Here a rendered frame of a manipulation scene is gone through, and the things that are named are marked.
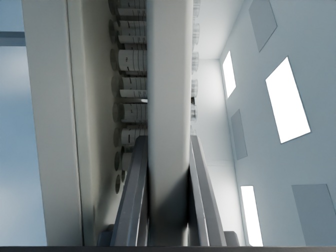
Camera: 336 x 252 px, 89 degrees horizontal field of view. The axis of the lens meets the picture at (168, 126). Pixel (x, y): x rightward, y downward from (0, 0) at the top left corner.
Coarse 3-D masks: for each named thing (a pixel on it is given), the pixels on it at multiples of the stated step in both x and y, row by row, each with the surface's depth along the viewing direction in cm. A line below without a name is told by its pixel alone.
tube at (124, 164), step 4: (116, 152) 12; (120, 152) 12; (124, 152) 12; (128, 152) 12; (116, 156) 12; (120, 156) 12; (124, 156) 12; (128, 156) 12; (116, 160) 12; (120, 160) 12; (124, 160) 12; (128, 160) 12; (116, 164) 12; (120, 164) 12; (124, 164) 12; (128, 164) 12; (116, 168) 12; (120, 168) 12; (124, 168) 12
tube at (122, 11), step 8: (112, 0) 10; (120, 0) 10; (128, 0) 10; (136, 0) 10; (144, 0) 10; (112, 8) 11; (120, 8) 11; (128, 8) 11; (136, 8) 11; (144, 8) 11; (192, 16) 11
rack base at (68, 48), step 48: (48, 0) 7; (96, 0) 9; (48, 48) 7; (96, 48) 9; (48, 96) 7; (96, 96) 9; (48, 144) 8; (96, 144) 9; (48, 192) 8; (96, 192) 9; (48, 240) 8; (96, 240) 9
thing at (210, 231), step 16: (192, 144) 9; (192, 160) 8; (192, 176) 8; (208, 176) 8; (192, 192) 7; (208, 192) 7; (192, 208) 7; (208, 208) 6; (192, 224) 7; (208, 224) 6; (192, 240) 7; (208, 240) 6; (224, 240) 6
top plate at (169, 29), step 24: (168, 0) 7; (192, 0) 7; (168, 24) 7; (168, 48) 7; (168, 72) 7; (168, 96) 8; (168, 120) 8; (168, 144) 8; (168, 168) 8; (168, 192) 8; (168, 216) 8; (168, 240) 8
